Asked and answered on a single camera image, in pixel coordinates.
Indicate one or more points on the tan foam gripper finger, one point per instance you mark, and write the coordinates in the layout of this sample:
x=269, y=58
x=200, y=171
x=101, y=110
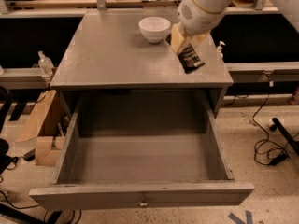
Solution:
x=178, y=37
x=198, y=39

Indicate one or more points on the black chair left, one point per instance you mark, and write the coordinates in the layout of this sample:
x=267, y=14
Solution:
x=8, y=153

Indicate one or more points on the clear sanitizer bottle left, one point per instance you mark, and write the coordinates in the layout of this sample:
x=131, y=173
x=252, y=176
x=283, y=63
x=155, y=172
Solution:
x=45, y=63

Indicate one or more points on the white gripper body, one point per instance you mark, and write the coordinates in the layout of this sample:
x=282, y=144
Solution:
x=193, y=19

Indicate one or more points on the metal drawer knob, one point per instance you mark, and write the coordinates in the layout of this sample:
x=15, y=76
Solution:
x=143, y=203

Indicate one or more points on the black stand base leg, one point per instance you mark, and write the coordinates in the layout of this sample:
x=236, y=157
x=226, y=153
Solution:
x=294, y=144

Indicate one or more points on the dark rxbar chocolate bar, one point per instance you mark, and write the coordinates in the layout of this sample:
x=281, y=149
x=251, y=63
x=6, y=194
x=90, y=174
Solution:
x=190, y=60

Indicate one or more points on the white pump bottle right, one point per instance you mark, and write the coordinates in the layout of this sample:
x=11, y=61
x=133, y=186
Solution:
x=220, y=47

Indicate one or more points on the white ceramic bowl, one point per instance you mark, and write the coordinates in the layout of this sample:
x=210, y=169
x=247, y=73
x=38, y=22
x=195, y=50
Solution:
x=154, y=29

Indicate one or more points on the open grey top drawer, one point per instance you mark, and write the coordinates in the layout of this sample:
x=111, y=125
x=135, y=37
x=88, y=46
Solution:
x=162, y=145

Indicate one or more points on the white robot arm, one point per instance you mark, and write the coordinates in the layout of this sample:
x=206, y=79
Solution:
x=288, y=8

